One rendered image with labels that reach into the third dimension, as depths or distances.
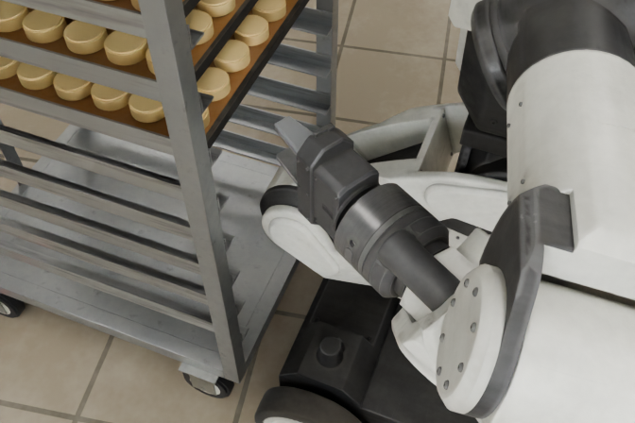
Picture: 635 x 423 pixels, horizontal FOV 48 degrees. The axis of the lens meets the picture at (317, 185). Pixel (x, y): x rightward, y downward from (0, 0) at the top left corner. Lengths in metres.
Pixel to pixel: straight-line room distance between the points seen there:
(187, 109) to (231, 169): 0.81
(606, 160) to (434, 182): 0.56
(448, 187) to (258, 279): 0.57
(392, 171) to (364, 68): 1.08
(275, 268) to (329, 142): 0.75
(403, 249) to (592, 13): 0.23
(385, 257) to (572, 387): 0.28
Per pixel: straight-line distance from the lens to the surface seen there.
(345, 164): 0.68
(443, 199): 0.95
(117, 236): 1.13
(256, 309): 1.36
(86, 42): 0.89
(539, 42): 0.50
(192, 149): 0.81
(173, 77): 0.74
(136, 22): 0.76
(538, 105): 0.45
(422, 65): 2.06
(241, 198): 1.51
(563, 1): 0.54
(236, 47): 0.99
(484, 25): 0.55
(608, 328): 0.38
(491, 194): 0.92
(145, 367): 1.50
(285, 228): 1.11
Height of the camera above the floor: 1.32
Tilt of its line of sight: 50 degrees down
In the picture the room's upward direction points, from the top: straight up
